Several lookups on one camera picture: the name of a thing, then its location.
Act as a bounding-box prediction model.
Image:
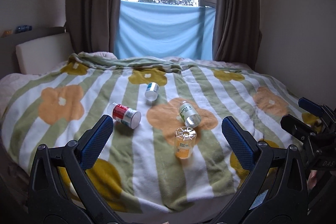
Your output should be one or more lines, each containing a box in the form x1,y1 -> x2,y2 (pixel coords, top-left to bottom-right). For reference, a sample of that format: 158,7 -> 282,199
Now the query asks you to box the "orange label clear plastic cup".
174,127 -> 197,159

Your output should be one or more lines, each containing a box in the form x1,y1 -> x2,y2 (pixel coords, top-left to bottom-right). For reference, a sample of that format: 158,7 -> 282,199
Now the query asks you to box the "red label clear plastic cup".
111,102 -> 141,129

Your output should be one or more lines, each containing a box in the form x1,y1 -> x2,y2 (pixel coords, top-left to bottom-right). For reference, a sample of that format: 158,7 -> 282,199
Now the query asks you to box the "green label clear plastic cup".
178,101 -> 202,128

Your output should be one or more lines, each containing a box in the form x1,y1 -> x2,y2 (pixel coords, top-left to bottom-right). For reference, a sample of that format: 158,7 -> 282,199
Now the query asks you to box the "blue label white plastic cup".
145,82 -> 159,102

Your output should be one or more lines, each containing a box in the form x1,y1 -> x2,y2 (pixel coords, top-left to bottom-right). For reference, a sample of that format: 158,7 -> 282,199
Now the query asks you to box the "person's right hand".
307,170 -> 318,190

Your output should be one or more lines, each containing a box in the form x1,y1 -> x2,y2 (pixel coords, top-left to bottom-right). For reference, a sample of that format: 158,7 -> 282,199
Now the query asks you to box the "striped floral fleece blanket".
1,53 -> 319,218

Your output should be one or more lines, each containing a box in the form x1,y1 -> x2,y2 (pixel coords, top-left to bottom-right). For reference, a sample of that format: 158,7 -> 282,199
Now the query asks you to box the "brown right curtain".
213,0 -> 262,69

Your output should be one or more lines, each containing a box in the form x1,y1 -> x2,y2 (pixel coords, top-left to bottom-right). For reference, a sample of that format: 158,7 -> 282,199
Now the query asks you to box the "white cushioned headboard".
15,32 -> 74,75

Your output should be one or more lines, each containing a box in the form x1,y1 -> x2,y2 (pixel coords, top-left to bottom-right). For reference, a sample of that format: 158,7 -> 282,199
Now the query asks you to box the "blue toy on shelf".
14,25 -> 33,34

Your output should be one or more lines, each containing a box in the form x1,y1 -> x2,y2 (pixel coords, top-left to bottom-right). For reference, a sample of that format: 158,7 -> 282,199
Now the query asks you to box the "light blue window cloth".
114,1 -> 215,60

